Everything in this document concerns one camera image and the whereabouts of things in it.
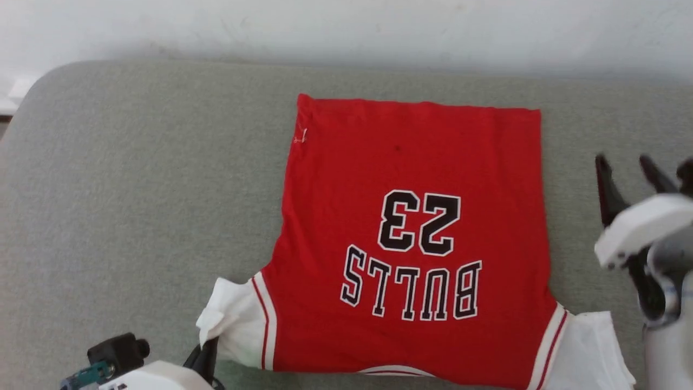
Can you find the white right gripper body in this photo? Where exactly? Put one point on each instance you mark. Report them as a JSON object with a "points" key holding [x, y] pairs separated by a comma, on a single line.
{"points": [[644, 222]]}

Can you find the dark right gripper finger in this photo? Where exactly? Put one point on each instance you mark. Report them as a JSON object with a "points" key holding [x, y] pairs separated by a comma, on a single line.
{"points": [[658, 176], [610, 195]]}

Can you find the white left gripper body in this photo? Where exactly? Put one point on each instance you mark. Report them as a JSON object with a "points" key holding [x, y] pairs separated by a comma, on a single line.
{"points": [[157, 379]]}

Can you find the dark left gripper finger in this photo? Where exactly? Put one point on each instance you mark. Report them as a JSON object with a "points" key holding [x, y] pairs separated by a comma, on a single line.
{"points": [[207, 357]]}

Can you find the red white Bulls jersey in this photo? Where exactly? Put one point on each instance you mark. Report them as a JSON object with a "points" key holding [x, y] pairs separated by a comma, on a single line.
{"points": [[411, 162]]}

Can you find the grey-green fabric sofa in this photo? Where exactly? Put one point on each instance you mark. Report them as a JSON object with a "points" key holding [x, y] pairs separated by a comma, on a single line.
{"points": [[135, 189]]}

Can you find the white baseboard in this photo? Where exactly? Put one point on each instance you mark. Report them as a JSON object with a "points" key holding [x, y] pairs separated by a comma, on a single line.
{"points": [[11, 106]]}

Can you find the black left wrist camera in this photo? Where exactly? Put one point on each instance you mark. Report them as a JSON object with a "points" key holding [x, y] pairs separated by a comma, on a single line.
{"points": [[116, 349]]}

